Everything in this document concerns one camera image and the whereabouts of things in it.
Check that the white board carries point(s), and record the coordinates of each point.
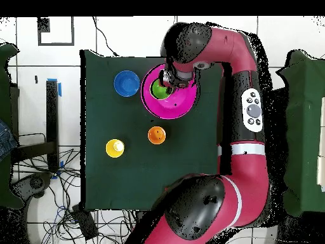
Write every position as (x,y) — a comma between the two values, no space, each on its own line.
(322,142)

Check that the black post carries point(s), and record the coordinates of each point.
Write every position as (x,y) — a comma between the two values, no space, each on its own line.
(52,114)

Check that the person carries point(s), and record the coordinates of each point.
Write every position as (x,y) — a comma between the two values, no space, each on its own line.
(6,141)

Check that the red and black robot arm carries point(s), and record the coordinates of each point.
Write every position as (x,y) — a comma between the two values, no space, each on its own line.
(241,63)

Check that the green-clothed side table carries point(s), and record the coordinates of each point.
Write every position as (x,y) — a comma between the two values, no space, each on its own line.
(5,89)
(304,127)

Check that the dark green tablecloth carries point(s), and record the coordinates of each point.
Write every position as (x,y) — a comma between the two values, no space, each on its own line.
(114,114)

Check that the large pink bowl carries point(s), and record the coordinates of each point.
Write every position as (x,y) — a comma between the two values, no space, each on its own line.
(175,109)

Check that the orange cup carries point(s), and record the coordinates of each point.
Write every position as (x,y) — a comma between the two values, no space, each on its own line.
(156,135)

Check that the blue tape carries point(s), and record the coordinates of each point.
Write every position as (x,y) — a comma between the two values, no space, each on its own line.
(60,89)

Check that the green cup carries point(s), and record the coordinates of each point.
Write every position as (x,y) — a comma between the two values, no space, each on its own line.
(158,91)

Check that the black power strip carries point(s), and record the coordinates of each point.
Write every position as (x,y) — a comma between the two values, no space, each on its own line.
(85,222)

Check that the blue bowl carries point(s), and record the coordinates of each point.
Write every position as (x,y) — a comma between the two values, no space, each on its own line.
(127,83)

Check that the yellow cup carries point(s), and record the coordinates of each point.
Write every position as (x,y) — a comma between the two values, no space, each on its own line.
(114,148)

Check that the black square frame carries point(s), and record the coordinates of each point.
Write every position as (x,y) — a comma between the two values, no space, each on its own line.
(43,25)

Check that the black wheeled base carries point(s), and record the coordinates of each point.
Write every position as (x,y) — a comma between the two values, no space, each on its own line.
(36,183)

